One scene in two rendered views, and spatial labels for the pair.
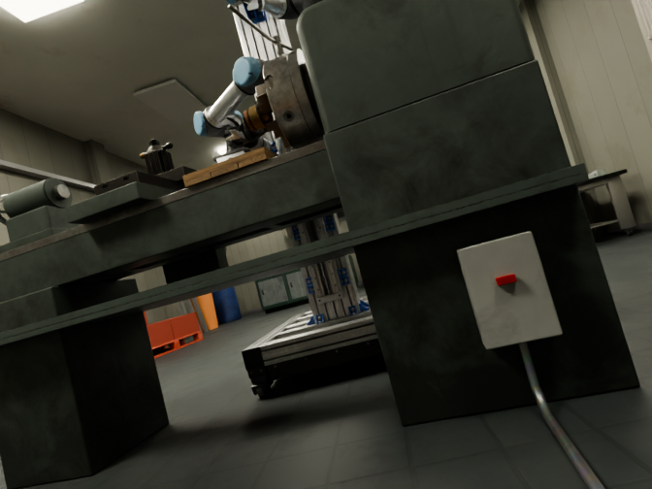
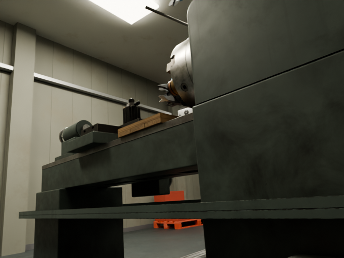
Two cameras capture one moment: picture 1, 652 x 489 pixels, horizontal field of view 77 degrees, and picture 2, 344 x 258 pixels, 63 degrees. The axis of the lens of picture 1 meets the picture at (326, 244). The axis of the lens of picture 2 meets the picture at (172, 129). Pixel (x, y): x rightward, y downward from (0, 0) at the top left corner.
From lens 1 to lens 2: 64 cm
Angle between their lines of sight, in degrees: 33
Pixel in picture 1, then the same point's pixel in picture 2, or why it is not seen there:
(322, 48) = (199, 31)
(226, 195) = (137, 147)
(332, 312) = not seen: hidden behind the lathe
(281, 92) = (178, 68)
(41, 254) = (62, 167)
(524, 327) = not seen: outside the picture
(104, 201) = (80, 141)
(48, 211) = not seen: hidden behind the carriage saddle
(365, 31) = (233, 11)
